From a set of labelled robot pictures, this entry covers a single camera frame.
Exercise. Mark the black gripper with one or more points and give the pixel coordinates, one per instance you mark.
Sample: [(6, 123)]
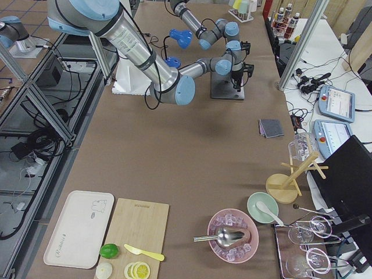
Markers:
[(237, 74)]

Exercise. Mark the grey laptop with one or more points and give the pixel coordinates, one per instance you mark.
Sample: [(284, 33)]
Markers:
[(221, 87)]

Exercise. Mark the folded grey cloth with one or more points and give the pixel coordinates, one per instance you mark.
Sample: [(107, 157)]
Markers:
[(270, 128)]

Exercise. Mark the blue desk lamp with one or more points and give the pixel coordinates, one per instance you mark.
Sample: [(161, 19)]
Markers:
[(181, 39)]

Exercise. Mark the rack of coloured cups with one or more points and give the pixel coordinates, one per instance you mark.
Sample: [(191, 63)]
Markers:
[(242, 9)]

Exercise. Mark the clear glass mug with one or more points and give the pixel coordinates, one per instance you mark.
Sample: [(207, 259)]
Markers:
[(302, 146)]

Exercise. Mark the teach pendant tablet far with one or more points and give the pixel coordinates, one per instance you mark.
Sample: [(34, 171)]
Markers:
[(336, 103)]

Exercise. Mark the teach pendant tablet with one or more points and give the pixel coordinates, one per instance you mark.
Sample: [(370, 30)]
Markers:
[(336, 103), (330, 135)]

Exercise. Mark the teach pendant tablet near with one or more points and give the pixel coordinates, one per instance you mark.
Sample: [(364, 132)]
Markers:
[(330, 135)]

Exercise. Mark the wooden cup stand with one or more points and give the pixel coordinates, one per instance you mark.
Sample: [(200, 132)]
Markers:
[(284, 189)]

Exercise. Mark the green bowl with spoon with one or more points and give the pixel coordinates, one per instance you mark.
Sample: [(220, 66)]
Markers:
[(263, 208)]

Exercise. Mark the pink bowl with ice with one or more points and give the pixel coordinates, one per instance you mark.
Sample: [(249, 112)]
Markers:
[(237, 219)]

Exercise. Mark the metal scoop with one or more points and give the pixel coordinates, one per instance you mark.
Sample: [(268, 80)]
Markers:
[(226, 237)]

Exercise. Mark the wine glass upper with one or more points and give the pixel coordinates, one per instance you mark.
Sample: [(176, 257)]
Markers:
[(304, 232)]

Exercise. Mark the wine glass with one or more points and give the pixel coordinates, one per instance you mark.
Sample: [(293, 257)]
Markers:
[(311, 264), (304, 232)]

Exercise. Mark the wooden cutting board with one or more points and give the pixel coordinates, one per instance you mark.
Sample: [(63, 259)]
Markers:
[(141, 224)]

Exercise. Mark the black glass rack tray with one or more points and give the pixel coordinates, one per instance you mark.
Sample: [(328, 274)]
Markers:
[(301, 249)]

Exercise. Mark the yellow plastic knife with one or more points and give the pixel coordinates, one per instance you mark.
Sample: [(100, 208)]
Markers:
[(137, 251)]

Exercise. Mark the wine glass lower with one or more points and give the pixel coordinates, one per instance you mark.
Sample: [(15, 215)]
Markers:
[(311, 264)]

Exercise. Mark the green lime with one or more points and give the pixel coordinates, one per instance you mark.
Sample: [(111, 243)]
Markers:
[(109, 251)]

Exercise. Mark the lemon slices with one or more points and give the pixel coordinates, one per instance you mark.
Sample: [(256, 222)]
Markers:
[(137, 270)]

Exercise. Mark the white plastic tray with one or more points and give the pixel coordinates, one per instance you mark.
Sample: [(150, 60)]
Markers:
[(80, 229)]

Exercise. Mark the peeled white onion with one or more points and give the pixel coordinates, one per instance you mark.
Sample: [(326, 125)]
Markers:
[(103, 270)]

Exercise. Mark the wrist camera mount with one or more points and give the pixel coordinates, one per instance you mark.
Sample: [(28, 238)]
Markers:
[(249, 69), (245, 46)]

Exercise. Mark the bottles in wire basket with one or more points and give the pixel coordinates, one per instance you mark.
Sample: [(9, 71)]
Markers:
[(284, 22)]

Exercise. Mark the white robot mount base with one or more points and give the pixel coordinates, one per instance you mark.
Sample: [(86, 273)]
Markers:
[(130, 80)]

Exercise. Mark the aluminium frame post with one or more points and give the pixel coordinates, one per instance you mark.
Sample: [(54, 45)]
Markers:
[(306, 35)]

